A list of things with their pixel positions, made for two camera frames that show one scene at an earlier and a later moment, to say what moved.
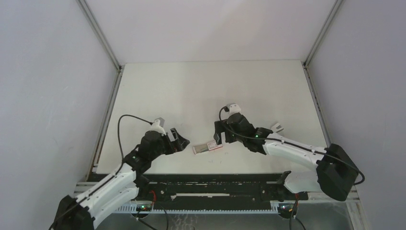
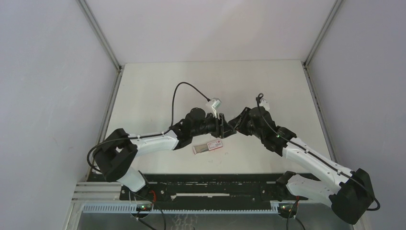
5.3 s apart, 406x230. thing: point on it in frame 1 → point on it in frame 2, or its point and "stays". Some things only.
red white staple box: [203, 148] stays
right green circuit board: [286, 208] stays
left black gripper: [178, 144] → [225, 130]
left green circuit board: [143, 207] stays
